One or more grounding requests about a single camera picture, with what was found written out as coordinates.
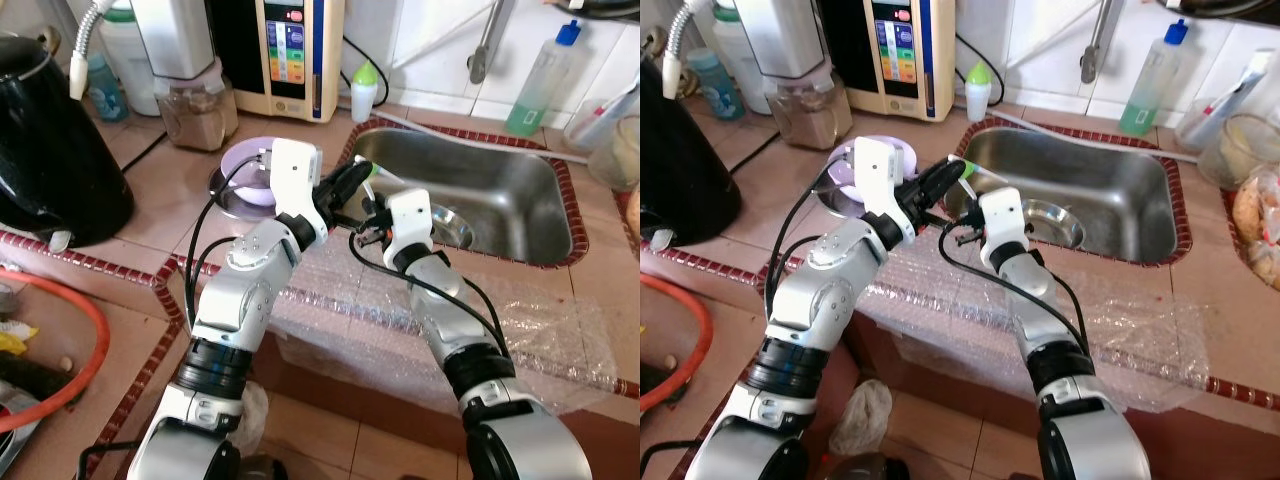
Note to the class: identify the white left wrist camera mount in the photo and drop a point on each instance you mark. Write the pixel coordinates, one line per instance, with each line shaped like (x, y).
(295, 170)
(880, 170)

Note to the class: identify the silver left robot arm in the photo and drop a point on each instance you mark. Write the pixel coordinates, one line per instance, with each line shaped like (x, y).
(230, 300)
(820, 290)

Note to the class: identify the silver grey appliance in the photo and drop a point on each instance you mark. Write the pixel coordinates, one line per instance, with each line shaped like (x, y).
(175, 40)
(790, 40)

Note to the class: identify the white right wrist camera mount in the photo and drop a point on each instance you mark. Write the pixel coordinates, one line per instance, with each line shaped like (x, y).
(410, 215)
(1003, 215)

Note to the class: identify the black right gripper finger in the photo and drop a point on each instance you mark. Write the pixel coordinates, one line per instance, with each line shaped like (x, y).
(960, 210)
(949, 237)
(362, 237)
(375, 207)

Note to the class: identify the white toothpaste tube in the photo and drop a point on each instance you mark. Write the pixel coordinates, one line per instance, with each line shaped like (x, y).
(1235, 95)
(610, 115)

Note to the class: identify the white plastic bag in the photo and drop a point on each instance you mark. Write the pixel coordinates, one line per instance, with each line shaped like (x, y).
(860, 415)
(250, 415)

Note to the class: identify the purple plastic bowl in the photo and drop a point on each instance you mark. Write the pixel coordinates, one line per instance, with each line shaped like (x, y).
(240, 170)
(845, 175)

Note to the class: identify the stainless steel sink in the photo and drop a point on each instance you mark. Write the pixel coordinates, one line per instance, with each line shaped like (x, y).
(1110, 190)
(500, 190)

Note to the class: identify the white green plastic utensil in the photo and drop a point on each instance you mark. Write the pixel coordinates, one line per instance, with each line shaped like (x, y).
(388, 177)
(978, 170)

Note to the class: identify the glass jar brown contents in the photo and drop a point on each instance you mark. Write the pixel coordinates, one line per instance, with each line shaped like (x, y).
(195, 120)
(805, 120)

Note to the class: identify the grey faucet pipe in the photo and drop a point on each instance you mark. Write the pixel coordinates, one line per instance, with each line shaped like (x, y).
(482, 60)
(1093, 60)

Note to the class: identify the white plastic container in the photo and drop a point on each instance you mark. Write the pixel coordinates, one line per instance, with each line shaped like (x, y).
(735, 50)
(125, 60)

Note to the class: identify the green dish soap bottle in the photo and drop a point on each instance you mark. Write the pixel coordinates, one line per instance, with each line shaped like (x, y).
(1150, 90)
(540, 95)

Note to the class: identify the round steel dish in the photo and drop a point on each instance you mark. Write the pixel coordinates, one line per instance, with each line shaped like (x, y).
(830, 200)
(222, 200)

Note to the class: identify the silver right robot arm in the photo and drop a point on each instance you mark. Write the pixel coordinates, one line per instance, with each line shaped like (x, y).
(1040, 320)
(450, 320)

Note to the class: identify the dark round pot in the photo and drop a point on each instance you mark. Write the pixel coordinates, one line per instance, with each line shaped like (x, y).
(860, 468)

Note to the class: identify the small teal bottle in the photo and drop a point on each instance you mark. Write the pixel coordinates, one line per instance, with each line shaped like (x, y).
(105, 95)
(715, 95)

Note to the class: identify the large clear plastic container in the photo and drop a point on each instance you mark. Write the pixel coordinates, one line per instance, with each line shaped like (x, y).
(620, 160)
(1245, 150)

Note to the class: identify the white bottle green cap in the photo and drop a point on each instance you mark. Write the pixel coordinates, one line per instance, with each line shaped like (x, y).
(978, 100)
(365, 100)

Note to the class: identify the black kettle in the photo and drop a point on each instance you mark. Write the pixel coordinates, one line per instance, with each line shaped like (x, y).
(680, 170)
(50, 160)

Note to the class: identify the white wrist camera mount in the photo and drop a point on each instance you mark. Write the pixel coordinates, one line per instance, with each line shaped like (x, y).
(1003, 215)
(410, 215)
(880, 170)
(295, 170)

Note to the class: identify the clear bag of bread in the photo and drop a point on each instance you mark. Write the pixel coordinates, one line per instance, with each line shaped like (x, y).
(1260, 230)

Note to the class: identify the cream water ionizer appliance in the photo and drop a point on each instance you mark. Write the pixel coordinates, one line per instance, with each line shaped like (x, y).
(290, 60)
(900, 60)

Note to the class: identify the dark blue basin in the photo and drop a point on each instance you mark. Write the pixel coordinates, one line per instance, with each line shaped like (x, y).
(1220, 6)
(615, 8)

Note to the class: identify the clear bubble wrap sheet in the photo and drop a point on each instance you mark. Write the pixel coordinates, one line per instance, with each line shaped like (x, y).
(1150, 340)
(560, 340)

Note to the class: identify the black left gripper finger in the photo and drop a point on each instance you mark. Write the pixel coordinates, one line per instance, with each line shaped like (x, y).
(942, 199)
(948, 173)
(358, 175)
(355, 201)

